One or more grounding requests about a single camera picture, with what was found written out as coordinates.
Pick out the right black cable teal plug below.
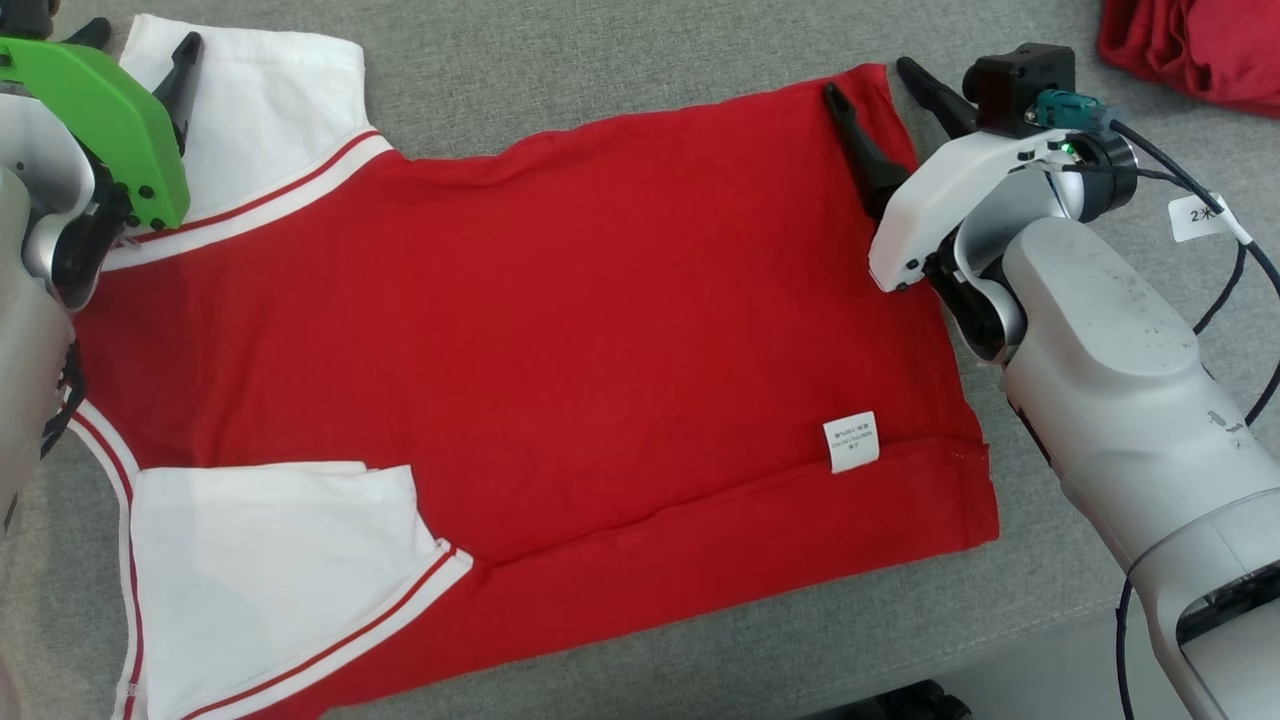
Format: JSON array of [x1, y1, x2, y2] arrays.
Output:
[[1035, 88, 1280, 426]]

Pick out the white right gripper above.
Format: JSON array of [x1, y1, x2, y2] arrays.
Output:
[[822, 57, 1139, 294]]

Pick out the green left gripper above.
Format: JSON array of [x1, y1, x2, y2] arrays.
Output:
[[0, 17, 205, 231]]

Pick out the white cable label tag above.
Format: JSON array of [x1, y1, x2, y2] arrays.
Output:
[[1168, 193, 1253, 244]]

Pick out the red Bulls 23 jersey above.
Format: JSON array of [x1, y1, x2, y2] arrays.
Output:
[[60, 13, 1001, 720]]

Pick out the plain red white-trimmed garment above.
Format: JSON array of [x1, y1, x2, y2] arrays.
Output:
[[1097, 0, 1280, 121]]

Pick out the thin black cable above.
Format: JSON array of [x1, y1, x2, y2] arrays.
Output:
[[1060, 165, 1248, 336], [1113, 575, 1136, 720]]

